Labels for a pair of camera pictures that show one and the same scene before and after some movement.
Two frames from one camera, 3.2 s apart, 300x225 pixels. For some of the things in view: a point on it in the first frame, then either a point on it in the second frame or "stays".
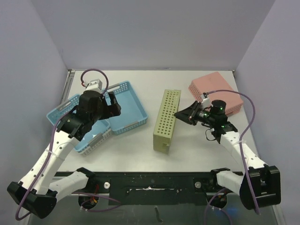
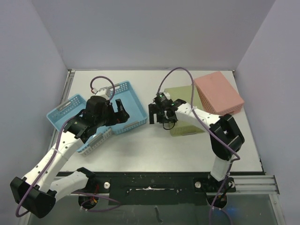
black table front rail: (155, 188) stays
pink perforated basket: (215, 81) stays
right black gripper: (193, 113) → (158, 113)
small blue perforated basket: (53, 116) stays
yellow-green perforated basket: (170, 103) → (184, 93)
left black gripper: (110, 110) → (118, 117)
